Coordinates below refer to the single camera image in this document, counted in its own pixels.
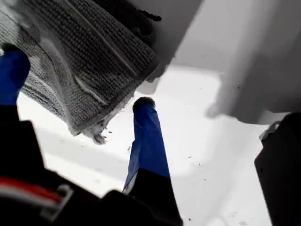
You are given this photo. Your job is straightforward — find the grey striped towel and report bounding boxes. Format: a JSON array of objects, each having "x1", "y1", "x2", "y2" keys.
[{"x1": 0, "y1": 0, "x2": 163, "y2": 145}]

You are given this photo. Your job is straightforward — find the red white servo wire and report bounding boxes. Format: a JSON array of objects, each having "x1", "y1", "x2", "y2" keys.
[{"x1": 0, "y1": 176, "x2": 62, "y2": 208}]

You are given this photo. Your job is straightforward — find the black camera box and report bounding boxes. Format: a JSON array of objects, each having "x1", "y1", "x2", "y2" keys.
[{"x1": 253, "y1": 112, "x2": 301, "y2": 226}]

